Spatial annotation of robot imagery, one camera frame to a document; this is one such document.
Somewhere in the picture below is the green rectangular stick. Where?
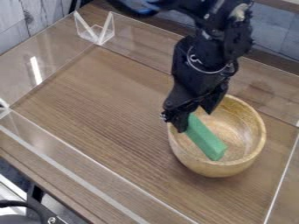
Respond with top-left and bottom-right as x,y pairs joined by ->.
184,113 -> 228,161

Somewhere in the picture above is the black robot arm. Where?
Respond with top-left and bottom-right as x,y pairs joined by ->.
109,0 -> 253,133

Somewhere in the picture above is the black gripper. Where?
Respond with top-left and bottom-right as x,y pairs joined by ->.
161,36 -> 238,133

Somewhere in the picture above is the clear acrylic tray wall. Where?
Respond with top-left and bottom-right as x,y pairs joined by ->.
0,99 -> 196,224

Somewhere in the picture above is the black table frame bracket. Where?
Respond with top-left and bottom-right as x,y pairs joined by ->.
25,184 -> 68,224

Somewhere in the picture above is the clear acrylic corner bracket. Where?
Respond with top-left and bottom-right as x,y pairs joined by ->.
73,11 -> 114,46

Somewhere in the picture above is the black cable under table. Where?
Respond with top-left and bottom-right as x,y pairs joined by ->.
0,199 -> 30,218

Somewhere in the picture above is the round wooden bowl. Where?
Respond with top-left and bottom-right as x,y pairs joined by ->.
166,94 -> 267,178

